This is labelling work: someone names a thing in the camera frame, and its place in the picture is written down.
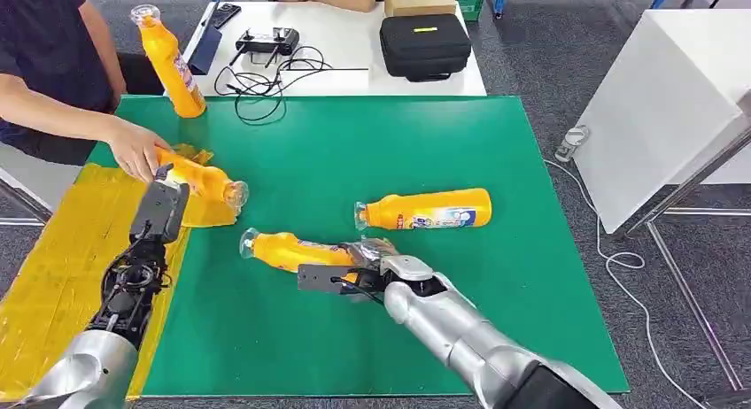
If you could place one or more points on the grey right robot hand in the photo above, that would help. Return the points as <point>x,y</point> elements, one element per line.
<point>372,251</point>

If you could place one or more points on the orange bottle with clear cap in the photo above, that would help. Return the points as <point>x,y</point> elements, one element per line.
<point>205,180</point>
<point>170,66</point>

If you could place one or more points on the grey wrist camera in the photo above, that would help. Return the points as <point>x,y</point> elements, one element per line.
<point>158,210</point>
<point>320,278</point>

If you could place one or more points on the green plastic crate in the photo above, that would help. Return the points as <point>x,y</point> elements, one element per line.
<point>469,1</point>

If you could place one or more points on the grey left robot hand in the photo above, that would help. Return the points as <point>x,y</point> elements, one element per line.
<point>164,174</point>

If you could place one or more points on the black remote controller with antennas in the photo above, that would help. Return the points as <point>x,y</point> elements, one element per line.
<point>267,43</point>

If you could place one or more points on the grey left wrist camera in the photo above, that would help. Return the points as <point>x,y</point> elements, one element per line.
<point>158,210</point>

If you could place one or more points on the steel table leg frame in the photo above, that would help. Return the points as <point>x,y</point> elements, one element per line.
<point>686,265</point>

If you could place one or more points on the black zip carrying case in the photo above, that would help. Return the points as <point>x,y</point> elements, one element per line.
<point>425,45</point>

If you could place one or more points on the green table mat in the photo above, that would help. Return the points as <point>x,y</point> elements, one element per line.
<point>352,336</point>

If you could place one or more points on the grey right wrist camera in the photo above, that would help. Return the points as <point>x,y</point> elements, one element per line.
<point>320,278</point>

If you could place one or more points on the orange bottle with barcode label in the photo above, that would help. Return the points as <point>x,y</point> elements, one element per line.
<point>293,251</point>

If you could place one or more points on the person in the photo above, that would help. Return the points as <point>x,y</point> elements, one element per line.
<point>47,37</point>

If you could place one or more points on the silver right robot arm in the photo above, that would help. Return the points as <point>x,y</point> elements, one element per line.
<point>452,333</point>

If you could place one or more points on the orange bottle with blue-white label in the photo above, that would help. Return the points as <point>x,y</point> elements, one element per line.
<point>428,210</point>

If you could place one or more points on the yellow plastic sheet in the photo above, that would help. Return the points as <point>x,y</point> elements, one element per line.
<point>58,265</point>

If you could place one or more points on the dark blue tablet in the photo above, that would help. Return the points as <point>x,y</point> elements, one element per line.
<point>204,48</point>

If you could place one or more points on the black handheld remote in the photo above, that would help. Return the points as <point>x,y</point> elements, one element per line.
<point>225,14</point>

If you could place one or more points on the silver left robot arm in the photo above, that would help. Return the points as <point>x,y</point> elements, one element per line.
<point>126,289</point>

